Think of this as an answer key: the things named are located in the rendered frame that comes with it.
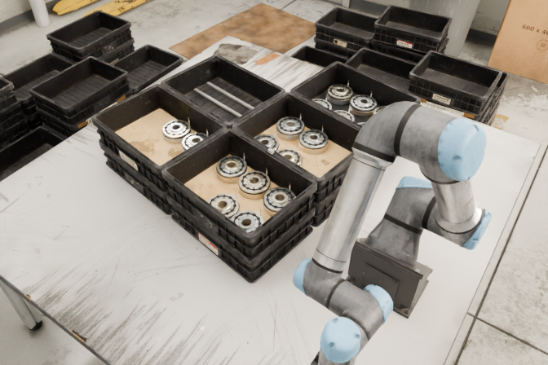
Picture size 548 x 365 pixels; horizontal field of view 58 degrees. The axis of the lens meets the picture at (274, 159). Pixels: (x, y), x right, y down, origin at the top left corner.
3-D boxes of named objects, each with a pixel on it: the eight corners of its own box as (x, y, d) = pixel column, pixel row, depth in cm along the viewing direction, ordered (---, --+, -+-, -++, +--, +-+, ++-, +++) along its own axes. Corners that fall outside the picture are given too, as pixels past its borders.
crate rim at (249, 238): (319, 188, 152) (320, 182, 151) (249, 245, 136) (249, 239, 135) (229, 132, 173) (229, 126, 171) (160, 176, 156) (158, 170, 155)
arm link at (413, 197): (392, 213, 151) (411, 173, 150) (434, 234, 143) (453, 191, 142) (378, 210, 141) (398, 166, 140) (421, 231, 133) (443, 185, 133)
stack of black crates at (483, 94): (479, 138, 290) (503, 71, 260) (462, 167, 271) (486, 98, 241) (414, 114, 306) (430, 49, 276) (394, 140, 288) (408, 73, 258)
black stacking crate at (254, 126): (371, 163, 175) (375, 138, 167) (317, 208, 159) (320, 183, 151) (287, 116, 195) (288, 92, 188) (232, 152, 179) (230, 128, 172)
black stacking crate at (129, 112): (230, 152, 179) (228, 128, 171) (164, 196, 163) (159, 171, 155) (162, 107, 199) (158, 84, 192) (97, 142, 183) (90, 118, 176)
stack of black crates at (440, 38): (440, 83, 332) (457, 19, 301) (421, 107, 311) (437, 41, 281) (382, 64, 350) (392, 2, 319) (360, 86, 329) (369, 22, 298)
